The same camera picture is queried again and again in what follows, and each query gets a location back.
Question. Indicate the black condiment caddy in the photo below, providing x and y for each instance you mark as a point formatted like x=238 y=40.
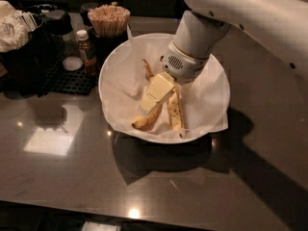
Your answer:
x=29 y=64

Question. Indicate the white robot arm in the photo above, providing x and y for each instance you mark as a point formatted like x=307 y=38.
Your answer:
x=278 y=25

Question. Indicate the black chopstick holder cup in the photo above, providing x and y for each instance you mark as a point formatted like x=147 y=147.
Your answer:
x=105 y=46

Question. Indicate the black grid mat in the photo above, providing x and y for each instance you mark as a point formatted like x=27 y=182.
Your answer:
x=57 y=80

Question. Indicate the dark jar behind chopsticks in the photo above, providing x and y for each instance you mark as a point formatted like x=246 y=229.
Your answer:
x=84 y=10

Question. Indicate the white bowl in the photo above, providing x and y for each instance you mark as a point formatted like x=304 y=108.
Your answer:
x=205 y=106

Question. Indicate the curved yellow banana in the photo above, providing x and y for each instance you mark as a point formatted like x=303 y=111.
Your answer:
x=143 y=122

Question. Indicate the straight spotted yellow banana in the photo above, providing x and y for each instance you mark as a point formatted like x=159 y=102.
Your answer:
x=175 y=117

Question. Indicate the white gripper with vent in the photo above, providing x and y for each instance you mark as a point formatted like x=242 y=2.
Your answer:
x=182 y=66

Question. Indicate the glass shaker with black lid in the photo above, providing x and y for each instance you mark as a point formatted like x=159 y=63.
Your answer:
x=58 y=25

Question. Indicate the white paper napkins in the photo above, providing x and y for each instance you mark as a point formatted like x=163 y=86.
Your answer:
x=15 y=27

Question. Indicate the white paper liner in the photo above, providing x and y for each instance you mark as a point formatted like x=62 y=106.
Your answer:
x=125 y=81

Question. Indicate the small brown sauce bottle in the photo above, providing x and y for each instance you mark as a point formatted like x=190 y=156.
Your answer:
x=87 y=53

